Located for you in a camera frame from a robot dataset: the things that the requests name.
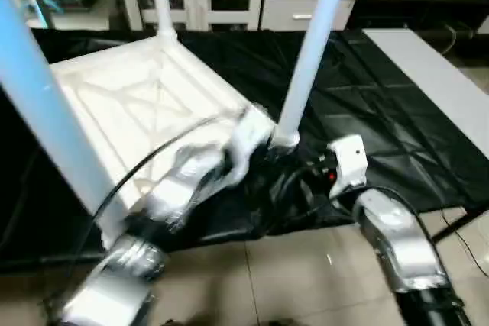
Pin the white plastic table top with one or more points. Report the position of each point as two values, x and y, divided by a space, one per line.
137 97

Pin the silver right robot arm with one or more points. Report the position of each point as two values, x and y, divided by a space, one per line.
401 242

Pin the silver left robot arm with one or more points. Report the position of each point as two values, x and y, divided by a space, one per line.
168 204

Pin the black work mat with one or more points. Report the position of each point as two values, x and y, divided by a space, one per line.
359 112

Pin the black tripod leg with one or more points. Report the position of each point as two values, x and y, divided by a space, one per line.
458 225

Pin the white drawer unit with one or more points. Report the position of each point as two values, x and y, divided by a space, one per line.
306 13

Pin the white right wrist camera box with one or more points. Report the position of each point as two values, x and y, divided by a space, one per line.
348 162

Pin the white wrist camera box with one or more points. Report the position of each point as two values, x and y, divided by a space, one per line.
250 139
348 162

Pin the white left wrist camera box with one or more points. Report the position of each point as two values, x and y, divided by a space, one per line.
250 139

